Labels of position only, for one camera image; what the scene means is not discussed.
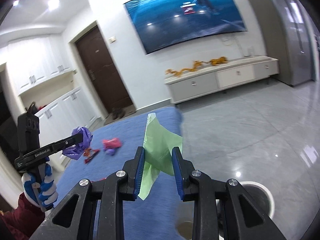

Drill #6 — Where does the pink snack packet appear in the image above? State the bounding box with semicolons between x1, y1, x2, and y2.
102;138;122;151

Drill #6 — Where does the red chip bag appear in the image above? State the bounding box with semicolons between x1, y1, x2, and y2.
83;148;100;164

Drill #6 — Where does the wall mounted television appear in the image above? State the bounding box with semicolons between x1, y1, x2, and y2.
124;0;247;54

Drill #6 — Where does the blue fluffy cloth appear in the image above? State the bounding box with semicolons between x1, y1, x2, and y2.
40;107;188;239

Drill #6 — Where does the brown entrance door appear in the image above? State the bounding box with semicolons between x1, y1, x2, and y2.
75;26;133;113

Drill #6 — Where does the white round trash bin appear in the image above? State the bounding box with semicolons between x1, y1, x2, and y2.
217;181;276;238

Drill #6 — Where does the blue white gloved hand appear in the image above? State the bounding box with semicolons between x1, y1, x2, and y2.
21;163;58;211

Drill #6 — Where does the white shoe cabinet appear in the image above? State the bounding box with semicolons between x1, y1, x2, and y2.
4;35;99;146

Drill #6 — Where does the dark shoes pair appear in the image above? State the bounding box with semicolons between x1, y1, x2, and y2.
112;108;125;120

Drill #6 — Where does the white low tv cabinet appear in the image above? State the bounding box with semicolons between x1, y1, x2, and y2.
164;56;279;104

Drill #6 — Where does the maroon sleeve forearm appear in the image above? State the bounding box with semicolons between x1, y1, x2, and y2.
1;193;45;240

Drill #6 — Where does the golden dragon ornament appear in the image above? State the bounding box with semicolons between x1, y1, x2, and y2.
165;56;228;77

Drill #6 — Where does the grey refrigerator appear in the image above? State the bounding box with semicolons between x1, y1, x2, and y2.
249;0;316;87

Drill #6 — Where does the green plastic bag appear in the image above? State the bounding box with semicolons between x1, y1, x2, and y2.
138;113;183;200

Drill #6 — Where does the small purple paper wad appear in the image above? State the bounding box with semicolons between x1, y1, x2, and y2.
105;148;116;155

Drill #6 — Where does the purple paper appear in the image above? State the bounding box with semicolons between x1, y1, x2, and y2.
62;127;93;160

